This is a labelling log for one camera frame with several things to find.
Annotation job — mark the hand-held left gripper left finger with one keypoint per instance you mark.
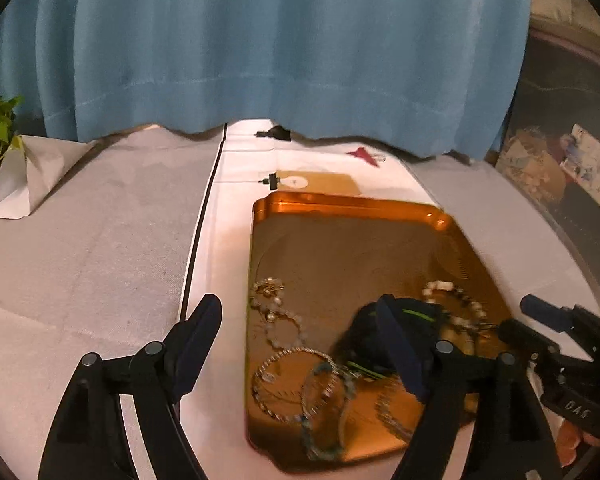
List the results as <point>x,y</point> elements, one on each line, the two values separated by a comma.
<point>192,355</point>

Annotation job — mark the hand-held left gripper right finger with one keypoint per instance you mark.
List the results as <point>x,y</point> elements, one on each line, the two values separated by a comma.
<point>405,355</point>

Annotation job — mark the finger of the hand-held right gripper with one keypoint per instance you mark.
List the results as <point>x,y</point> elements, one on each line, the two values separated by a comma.
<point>522,337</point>
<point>542,312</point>

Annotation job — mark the dark blue smartwatch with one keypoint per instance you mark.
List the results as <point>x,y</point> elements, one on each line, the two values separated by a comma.
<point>367,332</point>

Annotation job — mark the orange metal tray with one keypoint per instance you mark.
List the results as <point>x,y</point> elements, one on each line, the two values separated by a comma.
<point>340,260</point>

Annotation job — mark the person's right hand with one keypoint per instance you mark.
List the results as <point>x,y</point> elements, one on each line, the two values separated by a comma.
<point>570,440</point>

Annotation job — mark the dark round table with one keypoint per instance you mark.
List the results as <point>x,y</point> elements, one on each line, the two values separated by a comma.
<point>580,240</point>

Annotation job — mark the white cloth with black edge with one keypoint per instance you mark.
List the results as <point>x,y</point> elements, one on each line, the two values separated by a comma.
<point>220,260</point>

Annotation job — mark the grey table cloth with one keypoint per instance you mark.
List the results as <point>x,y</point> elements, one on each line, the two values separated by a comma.
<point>105,260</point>

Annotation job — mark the beige patterned packet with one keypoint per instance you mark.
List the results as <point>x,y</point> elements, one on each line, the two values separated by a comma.
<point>527,165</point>

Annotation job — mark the white printed card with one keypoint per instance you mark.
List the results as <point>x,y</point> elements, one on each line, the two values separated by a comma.
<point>592,167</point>

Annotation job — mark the blue curtain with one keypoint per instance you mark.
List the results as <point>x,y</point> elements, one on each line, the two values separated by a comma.
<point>280,45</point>

